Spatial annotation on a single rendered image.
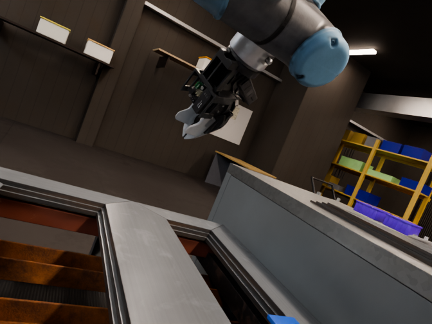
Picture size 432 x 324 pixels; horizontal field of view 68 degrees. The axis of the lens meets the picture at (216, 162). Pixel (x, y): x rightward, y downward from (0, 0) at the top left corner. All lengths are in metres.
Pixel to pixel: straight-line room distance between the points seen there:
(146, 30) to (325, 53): 6.61
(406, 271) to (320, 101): 7.15
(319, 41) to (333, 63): 0.04
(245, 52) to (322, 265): 0.53
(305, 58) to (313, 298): 0.59
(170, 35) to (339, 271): 6.61
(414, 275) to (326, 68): 0.43
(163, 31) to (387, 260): 6.65
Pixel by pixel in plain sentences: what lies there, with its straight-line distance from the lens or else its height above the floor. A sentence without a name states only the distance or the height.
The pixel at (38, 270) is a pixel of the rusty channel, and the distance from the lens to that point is 0.85.
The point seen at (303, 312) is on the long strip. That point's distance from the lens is 0.79.
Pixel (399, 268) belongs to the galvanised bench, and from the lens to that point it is 0.73.
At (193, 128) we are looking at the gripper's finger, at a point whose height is 1.13.
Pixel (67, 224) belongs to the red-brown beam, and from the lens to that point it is 0.94.
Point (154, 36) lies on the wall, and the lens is 7.02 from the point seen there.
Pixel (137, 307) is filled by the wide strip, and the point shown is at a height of 0.85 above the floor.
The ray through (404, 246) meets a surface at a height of 1.06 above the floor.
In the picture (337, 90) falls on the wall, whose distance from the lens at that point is 8.08.
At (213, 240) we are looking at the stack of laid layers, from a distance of 1.00.
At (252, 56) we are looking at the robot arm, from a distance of 0.55.
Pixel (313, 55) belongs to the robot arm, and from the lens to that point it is 0.43.
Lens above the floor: 1.14
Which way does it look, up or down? 5 degrees down
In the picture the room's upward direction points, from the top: 22 degrees clockwise
